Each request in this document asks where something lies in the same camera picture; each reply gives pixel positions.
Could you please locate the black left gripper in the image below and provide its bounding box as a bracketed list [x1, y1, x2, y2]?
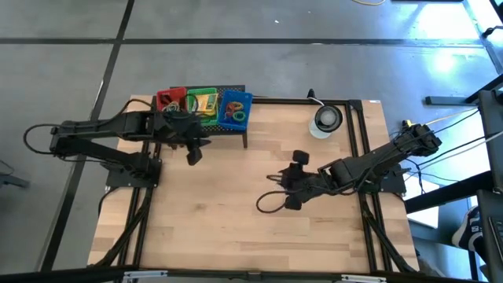
[155, 111, 213, 167]

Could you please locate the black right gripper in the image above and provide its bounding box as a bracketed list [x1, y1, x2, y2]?
[266, 149, 332, 211]

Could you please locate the blue plastic basket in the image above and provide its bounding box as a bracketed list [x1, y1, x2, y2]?
[216, 90, 254, 132]

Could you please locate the yellow box with green panel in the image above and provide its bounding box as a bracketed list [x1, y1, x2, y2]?
[195, 92, 218, 118]

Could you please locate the green plastic basket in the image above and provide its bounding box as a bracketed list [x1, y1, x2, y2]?
[185, 86, 220, 127]

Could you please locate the red plastic basket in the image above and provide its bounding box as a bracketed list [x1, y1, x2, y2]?
[156, 86, 188, 114]

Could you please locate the black perforated metal stand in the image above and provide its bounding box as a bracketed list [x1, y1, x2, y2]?
[168, 84, 249, 149]

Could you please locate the white cylinder with black rim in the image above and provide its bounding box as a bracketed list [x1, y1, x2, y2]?
[309, 104, 344, 140]

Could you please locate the black rig crossbar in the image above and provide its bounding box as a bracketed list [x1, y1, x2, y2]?
[0, 266, 503, 283]

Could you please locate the grey chair base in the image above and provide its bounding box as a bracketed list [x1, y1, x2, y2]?
[0, 171, 31, 189]

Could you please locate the person's shoe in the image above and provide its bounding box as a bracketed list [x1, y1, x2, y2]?
[451, 206, 483, 252]

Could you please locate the black chair caster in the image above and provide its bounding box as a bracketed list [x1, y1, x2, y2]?
[482, 24, 503, 39]

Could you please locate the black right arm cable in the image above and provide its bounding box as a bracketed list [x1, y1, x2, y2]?
[255, 190, 295, 215]

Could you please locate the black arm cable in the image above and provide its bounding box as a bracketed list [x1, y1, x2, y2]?
[255, 190, 295, 215]
[22, 123, 64, 156]

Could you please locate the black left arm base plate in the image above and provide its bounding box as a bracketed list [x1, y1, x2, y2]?
[101, 156, 163, 189]

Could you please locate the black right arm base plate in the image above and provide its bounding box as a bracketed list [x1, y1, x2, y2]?
[350, 163, 406, 194]

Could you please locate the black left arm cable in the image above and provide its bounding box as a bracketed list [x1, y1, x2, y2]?
[22, 123, 64, 156]

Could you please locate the yellow extension cable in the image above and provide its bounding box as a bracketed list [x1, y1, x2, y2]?
[424, 106, 479, 126]

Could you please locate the black desk frame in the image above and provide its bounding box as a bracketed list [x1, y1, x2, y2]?
[404, 74, 503, 283]

